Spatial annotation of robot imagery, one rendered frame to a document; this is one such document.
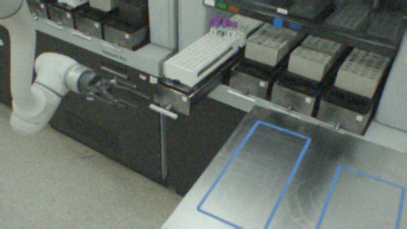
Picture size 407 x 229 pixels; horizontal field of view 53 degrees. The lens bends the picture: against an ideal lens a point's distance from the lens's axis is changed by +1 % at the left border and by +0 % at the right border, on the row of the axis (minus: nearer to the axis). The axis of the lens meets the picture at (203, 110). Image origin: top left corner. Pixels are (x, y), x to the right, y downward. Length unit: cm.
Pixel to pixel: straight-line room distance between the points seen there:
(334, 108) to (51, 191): 138
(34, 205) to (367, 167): 149
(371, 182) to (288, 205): 21
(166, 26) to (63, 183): 97
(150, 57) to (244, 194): 79
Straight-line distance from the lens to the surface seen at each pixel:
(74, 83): 137
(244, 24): 151
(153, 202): 196
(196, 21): 145
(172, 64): 123
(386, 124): 134
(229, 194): 89
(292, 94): 127
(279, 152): 101
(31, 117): 138
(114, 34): 160
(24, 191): 213
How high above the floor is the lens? 148
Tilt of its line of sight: 36 degrees down
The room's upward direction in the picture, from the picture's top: 3 degrees clockwise
